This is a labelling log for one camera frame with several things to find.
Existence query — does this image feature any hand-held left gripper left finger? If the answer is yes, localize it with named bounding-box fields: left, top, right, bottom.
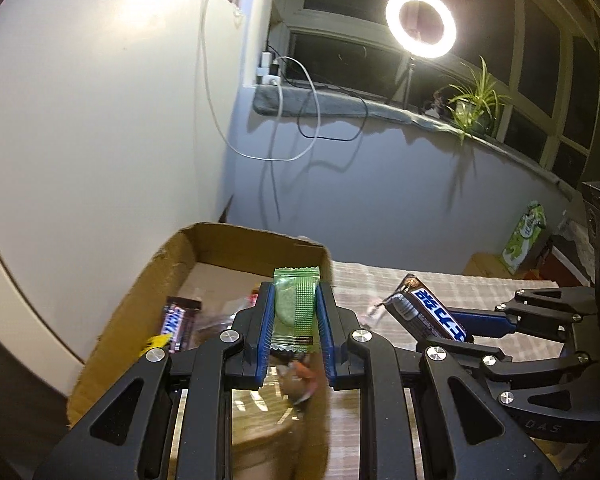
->
left=32, top=281, right=276, bottom=480

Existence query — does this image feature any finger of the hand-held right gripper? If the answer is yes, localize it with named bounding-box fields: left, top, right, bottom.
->
left=442, top=287, right=598, bottom=343
left=414, top=336, right=600, bottom=423

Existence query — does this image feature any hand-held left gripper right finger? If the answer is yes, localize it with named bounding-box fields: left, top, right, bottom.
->
left=316, top=282, right=561, bottom=480

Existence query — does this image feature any orange blue candy packet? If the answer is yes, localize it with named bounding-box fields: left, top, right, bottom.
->
left=292, top=357, right=327, bottom=403

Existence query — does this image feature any light green packet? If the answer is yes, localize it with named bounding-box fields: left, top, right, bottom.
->
left=271, top=266, right=322, bottom=356

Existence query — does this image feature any clear bag with brown cake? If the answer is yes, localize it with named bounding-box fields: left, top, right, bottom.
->
left=195, top=296, right=253, bottom=348

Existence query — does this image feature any brown chocolate bar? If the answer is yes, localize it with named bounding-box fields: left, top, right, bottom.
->
left=382, top=274, right=476, bottom=343
left=159, top=296, right=203, bottom=351

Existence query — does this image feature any brown cardboard box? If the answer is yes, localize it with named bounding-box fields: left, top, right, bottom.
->
left=66, top=221, right=333, bottom=480

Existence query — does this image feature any yellow square packet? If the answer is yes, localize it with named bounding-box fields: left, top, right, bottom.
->
left=139, top=334, right=173, bottom=361

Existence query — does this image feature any small brown carton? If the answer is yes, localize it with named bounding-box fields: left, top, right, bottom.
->
left=462, top=252, right=511, bottom=277

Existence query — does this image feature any green white carton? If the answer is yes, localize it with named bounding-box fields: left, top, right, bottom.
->
left=501, top=201, right=549, bottom=273

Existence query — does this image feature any green potted plant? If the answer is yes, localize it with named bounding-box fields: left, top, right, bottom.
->
left=432, top=55, right=513, bottom=146

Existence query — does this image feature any grey window sill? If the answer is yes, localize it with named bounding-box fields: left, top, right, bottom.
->
left=252, top=82, right=581, bottom=196

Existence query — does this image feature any white power adapter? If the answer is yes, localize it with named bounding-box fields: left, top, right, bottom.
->
left=256, top=51, right=281, bottom=86

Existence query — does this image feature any black cable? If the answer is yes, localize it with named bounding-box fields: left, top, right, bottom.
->
left=297, top=85, right=368, bottom=142

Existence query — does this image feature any white cable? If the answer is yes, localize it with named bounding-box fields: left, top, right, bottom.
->
left=197, top=0, right=323, bottom=163

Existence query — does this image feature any ring light on stand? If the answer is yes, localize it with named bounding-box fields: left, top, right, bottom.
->
left=385, top=0, right=458, bottom=111

